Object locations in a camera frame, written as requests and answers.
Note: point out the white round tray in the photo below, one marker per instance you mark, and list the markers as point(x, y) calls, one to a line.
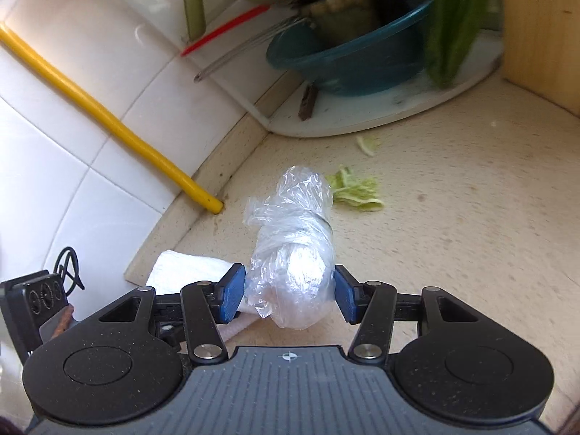
point(385, 113)

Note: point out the blue plastic basin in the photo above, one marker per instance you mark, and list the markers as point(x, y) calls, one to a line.
point(362, 68)

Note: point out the steel pot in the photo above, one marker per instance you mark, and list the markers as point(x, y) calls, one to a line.
point(344, 18)

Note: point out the small brown stick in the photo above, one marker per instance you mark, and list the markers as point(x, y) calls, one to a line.
point(308, 102)

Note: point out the clear plastic bag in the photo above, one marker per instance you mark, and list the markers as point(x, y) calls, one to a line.
point(294, 263)

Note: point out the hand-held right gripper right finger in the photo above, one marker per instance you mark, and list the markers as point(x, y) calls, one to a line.
point(345, 295)

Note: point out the white paper towel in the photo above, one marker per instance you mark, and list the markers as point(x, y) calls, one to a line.
point(185, 272)

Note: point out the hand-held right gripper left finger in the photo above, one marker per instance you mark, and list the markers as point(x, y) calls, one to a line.
point(231, 293)

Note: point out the tiny napa cabbage scrap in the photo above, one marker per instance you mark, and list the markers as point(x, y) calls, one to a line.
point(367, 145)

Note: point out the long green pepper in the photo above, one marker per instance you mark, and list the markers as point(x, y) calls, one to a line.
point(453, 31)

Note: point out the wooden knife block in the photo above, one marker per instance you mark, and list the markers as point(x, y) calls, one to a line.
point(543, 31)

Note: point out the green plastic jug bowl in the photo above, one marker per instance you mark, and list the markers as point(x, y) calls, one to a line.
point(192, 9)

